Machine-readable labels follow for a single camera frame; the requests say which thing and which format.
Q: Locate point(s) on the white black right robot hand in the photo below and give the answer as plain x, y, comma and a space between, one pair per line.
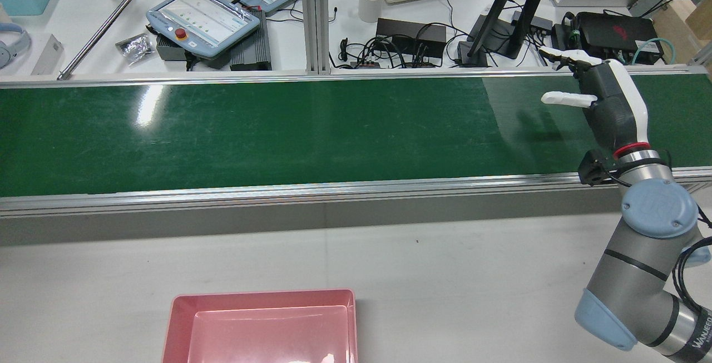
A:
609, 107

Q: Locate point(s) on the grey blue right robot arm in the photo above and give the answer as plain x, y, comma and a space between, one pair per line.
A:
639, 274

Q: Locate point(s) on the brown cardboard box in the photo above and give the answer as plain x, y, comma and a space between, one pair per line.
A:
687, 24

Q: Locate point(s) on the black hub box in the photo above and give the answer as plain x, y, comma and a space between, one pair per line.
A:
411, 32

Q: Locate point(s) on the pink plastic box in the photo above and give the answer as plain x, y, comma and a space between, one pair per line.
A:
267, 329

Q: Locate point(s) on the white flat card box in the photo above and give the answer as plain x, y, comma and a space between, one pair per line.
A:
47, 54

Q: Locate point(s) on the black mini computer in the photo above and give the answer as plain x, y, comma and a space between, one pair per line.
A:
617, 35

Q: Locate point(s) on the black monitor stand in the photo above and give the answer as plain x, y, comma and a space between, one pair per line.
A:
500, 29

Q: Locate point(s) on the white mug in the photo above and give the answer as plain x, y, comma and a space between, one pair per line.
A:
370, 7

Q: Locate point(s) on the green conveyor belt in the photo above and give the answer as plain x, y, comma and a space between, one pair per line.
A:
278, 129

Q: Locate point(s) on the silver foil bag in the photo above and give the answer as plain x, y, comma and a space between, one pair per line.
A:
135, 49

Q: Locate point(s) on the metal grabber pole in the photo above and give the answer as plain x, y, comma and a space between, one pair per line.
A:
105, 24

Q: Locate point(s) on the light blue headphones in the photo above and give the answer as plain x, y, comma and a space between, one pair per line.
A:
16, 40

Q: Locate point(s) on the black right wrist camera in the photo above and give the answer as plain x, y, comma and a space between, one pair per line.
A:
592, 168

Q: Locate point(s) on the aluminium frame post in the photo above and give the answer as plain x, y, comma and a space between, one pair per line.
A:
314, 18

